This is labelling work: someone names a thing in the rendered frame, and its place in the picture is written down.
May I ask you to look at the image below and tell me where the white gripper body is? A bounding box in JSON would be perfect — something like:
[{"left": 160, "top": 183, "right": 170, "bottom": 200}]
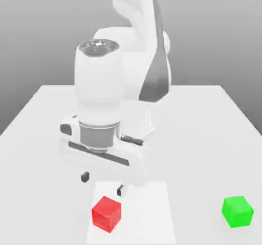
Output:
[{"left": 58, "top": 135, "right": 151, "bottom": 188}]

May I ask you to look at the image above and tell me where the small green cube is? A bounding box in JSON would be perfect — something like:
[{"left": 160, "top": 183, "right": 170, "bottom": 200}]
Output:
[{"left": 221, "top": 195, "right": 255, "bottom": 229}]

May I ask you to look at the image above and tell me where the small red cube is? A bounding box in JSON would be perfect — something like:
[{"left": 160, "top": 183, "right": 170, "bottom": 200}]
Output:
[{"left": 91, "top": 195, "right": 122, "bottom": 234}]

